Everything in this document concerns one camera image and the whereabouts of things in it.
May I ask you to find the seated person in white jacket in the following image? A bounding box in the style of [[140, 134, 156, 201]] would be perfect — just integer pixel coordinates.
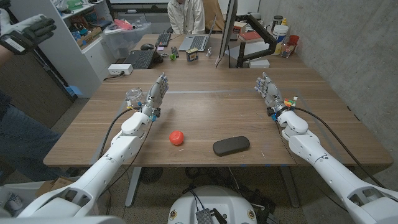
[[167, 0, 206, 35]]

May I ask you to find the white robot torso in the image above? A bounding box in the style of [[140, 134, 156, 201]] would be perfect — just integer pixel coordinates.
[[167, 185, 258, 224]]

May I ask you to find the red book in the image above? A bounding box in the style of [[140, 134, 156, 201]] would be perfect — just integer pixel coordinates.
[[238, 30, 264, 44]]

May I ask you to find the black power cord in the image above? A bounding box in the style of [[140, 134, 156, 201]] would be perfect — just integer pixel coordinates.
[[103, 72, 125, 82]]

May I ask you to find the white plastic tub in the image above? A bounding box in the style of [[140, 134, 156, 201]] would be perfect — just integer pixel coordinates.
[[272, 24, 290, 44]]

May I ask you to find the flat computer monitor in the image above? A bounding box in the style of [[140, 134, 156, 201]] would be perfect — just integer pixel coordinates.
[[215, 0, 239, 65]]

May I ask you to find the brown cardboard box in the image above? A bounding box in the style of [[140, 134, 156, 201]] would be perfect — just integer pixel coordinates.
[[34, 176, 75, 197]]

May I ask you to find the flat white box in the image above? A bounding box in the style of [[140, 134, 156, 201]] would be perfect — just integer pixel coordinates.
[[248, 58, 271, 69]]

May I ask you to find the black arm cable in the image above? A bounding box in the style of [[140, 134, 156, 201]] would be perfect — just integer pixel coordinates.
[[98, 107, 135, 160], [292, 106, 387, 190]]

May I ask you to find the colourful puzzle cube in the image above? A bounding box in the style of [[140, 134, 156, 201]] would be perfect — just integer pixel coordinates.
[[283, 96, 299, 109]]

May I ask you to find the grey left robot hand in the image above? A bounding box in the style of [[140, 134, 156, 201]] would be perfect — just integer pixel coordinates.
[[140, 72, 170, 118]]

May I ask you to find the black glasses case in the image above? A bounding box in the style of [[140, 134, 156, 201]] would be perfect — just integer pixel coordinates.
[[212, 136, 251, 157]]

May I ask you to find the grey finned module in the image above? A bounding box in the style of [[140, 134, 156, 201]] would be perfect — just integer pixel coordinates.
[[195, 208, 215, 224]]

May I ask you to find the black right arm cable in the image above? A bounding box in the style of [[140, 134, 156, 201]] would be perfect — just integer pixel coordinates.
[[292, 106, 387, 190]]

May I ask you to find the gloved person hand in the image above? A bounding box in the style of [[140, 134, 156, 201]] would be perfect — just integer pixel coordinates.
[[0, 8, 57, 56]]

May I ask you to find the glass jar with items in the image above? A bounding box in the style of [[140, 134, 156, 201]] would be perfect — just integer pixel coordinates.
[[280, 42, 296, 59]]

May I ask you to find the cardboard box with parts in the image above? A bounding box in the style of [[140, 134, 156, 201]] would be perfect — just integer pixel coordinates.
[[76, 27, 103, 47]]

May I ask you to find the dark lidded jar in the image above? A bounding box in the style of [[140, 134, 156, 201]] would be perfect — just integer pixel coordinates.
[[271, 15, 284, 32]]

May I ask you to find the black round fan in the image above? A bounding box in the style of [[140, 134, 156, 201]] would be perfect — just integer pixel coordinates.
[[139, 166, 164, 184]]

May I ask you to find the red toy apple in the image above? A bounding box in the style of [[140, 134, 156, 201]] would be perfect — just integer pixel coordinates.
[[169, 130, 185, 146]]

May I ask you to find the black keyboard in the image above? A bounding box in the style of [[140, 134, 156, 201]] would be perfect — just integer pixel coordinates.
[[154, 32, 172, 48]]

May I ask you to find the printed cardboard box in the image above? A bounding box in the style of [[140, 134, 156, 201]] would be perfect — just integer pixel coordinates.
[[232, 21, 248, 34]]

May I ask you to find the clear plastic storage bin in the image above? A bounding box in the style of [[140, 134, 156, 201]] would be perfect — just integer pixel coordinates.
[[101, 21, 152, 60]]

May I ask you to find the pink flat package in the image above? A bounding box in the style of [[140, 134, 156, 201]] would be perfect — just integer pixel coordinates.
[[113, 18, 134, 31]]

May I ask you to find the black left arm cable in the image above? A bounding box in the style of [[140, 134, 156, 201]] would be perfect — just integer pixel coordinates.
[[98, 107, 135, 160]]

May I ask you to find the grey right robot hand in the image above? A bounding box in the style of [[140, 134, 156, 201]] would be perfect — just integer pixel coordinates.
[[254, 72, 289, 118]]

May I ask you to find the person in blue jeans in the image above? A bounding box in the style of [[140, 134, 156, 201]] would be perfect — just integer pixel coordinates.
[[0, 46, 63, 181]]

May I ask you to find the white plastic bin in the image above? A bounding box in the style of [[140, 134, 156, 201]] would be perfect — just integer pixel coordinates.
[[0, 180, 41, 218]]

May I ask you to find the small blue yellow box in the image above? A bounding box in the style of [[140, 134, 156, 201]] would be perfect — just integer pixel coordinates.
[[185, 47, 200, 62]]

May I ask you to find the white shelf cabinet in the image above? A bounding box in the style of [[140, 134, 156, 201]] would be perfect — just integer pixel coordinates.
[[9, 0, 116, 99]]

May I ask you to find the silver laptop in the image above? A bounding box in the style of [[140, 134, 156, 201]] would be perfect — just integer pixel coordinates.
[[178, 14, 218, 52]]

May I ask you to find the white power box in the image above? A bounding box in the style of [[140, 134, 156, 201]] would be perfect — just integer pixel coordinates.
[[107, 63, 134, 76]]

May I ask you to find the black laptop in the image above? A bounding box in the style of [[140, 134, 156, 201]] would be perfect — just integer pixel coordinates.
[[123, 49, 164, 70]]

